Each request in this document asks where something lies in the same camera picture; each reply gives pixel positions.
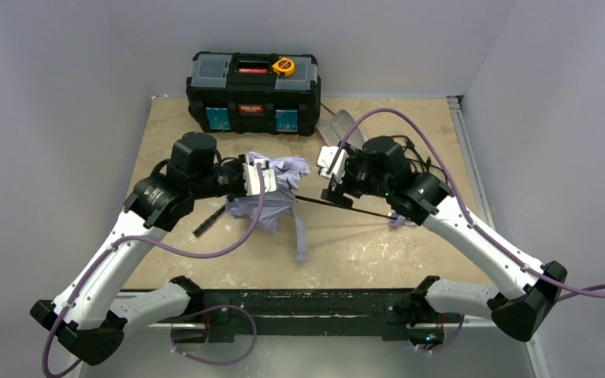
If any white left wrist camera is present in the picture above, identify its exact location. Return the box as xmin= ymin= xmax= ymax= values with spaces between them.
xmin=242 ymin=162 xmax=278 ymax=196

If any yellow tape measure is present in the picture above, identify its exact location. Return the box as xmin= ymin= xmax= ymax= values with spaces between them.
xmin=272 ymin=57 xmax=296 ymax=76

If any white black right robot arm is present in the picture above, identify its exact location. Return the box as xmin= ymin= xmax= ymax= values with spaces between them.
xmin=317 ymin=136 xmax=568 ymax=342

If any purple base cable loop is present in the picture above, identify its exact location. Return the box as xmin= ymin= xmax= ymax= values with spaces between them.
xmin=169 ymin=304 xmax=258 ymax=366

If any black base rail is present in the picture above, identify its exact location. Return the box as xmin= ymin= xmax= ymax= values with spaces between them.
xmin=154 ymin=287 xmax=462 ymax=346

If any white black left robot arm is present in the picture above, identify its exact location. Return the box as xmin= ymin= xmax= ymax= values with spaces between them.
xmin=30 ymin=132 xmax=268 ymax=365

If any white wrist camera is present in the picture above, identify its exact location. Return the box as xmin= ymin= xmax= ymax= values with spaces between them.
xmin=242 ymin=162 xmax=278 ymax=196
xmin=317 ymin=146 xmax=349 ymax=183

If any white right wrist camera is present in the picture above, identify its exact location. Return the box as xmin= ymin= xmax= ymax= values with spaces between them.
xmin=317 ymin=146 xmax=349 ymax=183

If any black plastic toolbox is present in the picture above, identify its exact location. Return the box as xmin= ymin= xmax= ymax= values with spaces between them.
xmin=185 ymin=51 xmax=321 ymax=136

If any pink umbrella case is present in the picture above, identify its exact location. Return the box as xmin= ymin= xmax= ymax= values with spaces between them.
xmin=316 ymin=109 xmax=367 ymax=150

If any purple umbrella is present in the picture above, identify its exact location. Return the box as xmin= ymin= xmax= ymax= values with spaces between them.
xmin=225 ymin=151 xmax=416 ymax=262

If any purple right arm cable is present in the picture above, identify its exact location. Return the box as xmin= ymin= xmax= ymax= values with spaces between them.
xmin=328 ymin=108 xmax=605 ymax=302

